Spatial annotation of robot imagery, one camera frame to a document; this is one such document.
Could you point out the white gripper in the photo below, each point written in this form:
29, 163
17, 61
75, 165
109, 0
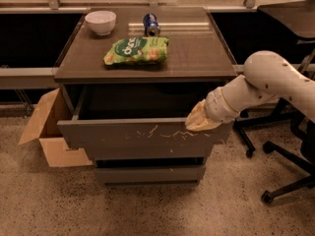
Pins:
217, 106

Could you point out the grey top drawer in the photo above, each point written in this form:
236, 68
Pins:
138, 121

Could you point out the grey drawer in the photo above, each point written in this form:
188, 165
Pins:
138, 121
150, 174

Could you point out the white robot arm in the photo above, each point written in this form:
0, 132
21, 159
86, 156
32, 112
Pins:
266, 75

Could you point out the grey bottom drawer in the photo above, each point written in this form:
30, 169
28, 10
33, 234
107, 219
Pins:
150, 174

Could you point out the dark grey drawer cabinet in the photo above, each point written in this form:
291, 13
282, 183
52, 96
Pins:
195, 55

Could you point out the open cardboard box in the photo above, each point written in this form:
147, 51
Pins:
42, 126

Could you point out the green snack bag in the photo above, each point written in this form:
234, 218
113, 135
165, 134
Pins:
137, 50

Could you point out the blue soda can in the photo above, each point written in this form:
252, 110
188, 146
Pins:
151, 26

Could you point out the white ceramic bowl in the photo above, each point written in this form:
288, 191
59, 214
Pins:
101, 22

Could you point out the black office chair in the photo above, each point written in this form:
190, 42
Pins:
299, 17

